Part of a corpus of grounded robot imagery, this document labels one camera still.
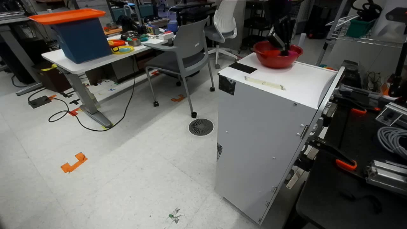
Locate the round floor vent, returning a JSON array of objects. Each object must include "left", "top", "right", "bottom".
[{"left": 188, "top": 118, "right": 215, "bottom": 137}]

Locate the coil of grey cable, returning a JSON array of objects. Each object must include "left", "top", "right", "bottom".
[{"left": 377, "top": 126, "right": 407, "bottom": 160}]

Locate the white office chair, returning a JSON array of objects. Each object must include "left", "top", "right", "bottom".
[{"left": 203, "top": 0, "right": 239, "bottom": 70}]

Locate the wire shelf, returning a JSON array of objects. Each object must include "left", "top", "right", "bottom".
[{"left": 324, "top": 14, "right": 407, "bottom": 49}]

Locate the yellow ring plate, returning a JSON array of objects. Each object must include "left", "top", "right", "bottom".
[{"left": 111, "top": 45, "right": 135, "bottom": 55}]

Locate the black cable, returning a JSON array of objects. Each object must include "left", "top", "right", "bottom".
[{"left": 48, "top": 55, "right": 137, "bottom": 132}]

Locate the orange-handled black clamp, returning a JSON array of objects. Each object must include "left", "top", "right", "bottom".
[
  {"left": 333, "top": 92, "right": 381, "bottom": 115},
  {"left": 306, "top": 137, "right": 358, "bottom": 172}
]

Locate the black power box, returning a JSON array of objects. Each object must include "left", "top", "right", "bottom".
[{"left": 28, "top": 95, "right": 52, "bottom": 109}]

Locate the white toy kitchen cabinet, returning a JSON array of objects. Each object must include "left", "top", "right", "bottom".
[{"left": 215, "top": 52, "right": 346, "bottom": 225}]

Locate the blue plastic bin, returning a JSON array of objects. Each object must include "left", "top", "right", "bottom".
[{"left": 51, "top": 17, "right": 113, "bottom": 64}]

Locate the green plastic bin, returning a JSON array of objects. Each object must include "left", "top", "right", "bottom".
[{"left": 346, "top": 17, "right": 377, "bottom": 39}]

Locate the grey chair on castors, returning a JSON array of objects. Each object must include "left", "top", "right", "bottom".
[{"left": 143, "top": 16, "right": 216, "bottom": 119}]

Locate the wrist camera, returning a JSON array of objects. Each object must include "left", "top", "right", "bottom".
[{"left": 266, "top": 27, "right": 286, "bottom": 49}]

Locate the white desk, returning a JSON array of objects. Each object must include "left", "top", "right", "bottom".
[{"left": 41, "top": 31, "right": 179, "bottom": 129}]

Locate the grey standing desk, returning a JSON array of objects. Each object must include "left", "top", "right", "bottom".
[{"left": 0, "top": 12, "right": 44, "bottom": 96}]

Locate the aluminium profile bar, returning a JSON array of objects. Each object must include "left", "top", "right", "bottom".
[{"left": 365, "top": 160, "right": 407, "bottom": 196}]

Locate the red plastic bowl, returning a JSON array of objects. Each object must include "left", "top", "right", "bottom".
[{"left": 253, "top": 40, "right": 304, "bottom": 69}]

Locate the brown box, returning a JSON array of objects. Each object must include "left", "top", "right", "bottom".
[{"left": 32, "top": 61, "right": 72, "bottom": 93}]

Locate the orange plastic tray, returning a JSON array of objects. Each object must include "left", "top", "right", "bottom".
[{"left": 28, "top": 8, "right": 106, "bottom": 25}]

